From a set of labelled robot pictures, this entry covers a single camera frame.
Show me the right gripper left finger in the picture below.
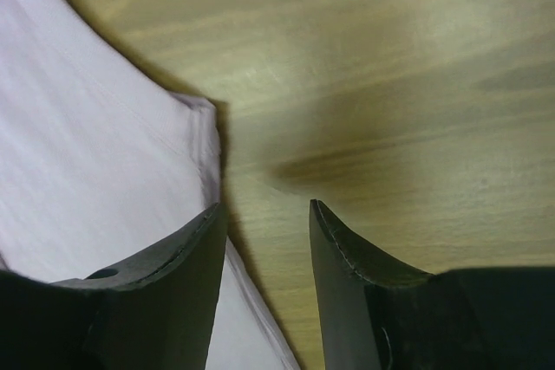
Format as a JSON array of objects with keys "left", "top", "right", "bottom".
[{"left": 51, "top": 204, "right": 226, "bottom": 369}]

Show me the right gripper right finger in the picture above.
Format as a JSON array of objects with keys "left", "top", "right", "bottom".
[{"left": 309, "top": 199, "right": 431, "bottom": 369}]

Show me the pink tank top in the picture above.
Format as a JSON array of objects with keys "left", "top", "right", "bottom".
[{"left": 1, "top": 0, "right": 298, "bottom": 369}]

